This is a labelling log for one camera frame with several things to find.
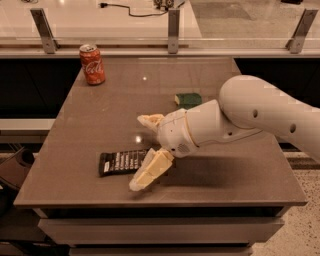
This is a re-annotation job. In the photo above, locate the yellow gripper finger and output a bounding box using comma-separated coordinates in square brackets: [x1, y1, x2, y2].
[129, 148, 174, 191]
[137, 114, 164, 133]

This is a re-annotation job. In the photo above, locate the right metal railing bracket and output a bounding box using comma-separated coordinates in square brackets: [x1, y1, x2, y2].
[286, 9, 318, 54]

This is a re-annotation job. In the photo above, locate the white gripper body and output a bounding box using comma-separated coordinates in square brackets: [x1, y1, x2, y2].
[157, 109, 198, 158]

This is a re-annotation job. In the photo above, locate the black rxbar chocolate wrapper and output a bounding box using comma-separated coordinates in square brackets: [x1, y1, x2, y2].
[98, 150, 147, 177]

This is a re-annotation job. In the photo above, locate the middle metal railing bracket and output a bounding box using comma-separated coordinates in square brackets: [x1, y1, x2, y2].
[168, 8, 180, 54]

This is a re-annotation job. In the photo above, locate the left metal railing bracket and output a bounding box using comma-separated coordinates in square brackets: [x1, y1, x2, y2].
[30, 8, 59, 54]

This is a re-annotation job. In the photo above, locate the green yellow sponge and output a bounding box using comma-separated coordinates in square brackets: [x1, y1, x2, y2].
[175, 93, 202, 109]

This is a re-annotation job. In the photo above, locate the metal railing bracket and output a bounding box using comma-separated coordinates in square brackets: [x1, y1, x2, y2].
[168, 8, 180, 54]
[30, 8, 59, 54]
[286, 9, 318, 54]

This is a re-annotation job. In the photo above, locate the dark chair at left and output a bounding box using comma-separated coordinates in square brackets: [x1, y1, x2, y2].
[0, 148, 35, 215]

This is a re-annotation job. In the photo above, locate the grey drawer front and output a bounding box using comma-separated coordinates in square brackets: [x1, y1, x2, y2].
[39, 217, 284, 245]

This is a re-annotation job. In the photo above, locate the black power cable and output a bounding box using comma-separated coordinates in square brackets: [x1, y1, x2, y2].
[98, 2, 169, 18]

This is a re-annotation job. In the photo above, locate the red coke can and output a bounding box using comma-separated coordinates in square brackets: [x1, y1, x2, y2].
[79, 44, 105, 85]

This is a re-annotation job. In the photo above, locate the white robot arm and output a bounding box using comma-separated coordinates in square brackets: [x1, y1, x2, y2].
[129, 75, 320, 191]

